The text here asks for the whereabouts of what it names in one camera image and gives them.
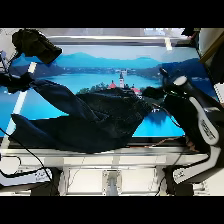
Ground black cable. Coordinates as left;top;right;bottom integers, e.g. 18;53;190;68
0;127;54;184
152;103;183;129

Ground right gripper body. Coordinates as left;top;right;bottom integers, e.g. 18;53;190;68
142;85;166;101

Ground silver frame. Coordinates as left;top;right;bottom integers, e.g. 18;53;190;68
0;145;224;197

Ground dark blue pants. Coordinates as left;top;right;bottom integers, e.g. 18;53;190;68
9;77;155;155

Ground black garment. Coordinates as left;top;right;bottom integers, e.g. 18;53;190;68
11;28;63;65

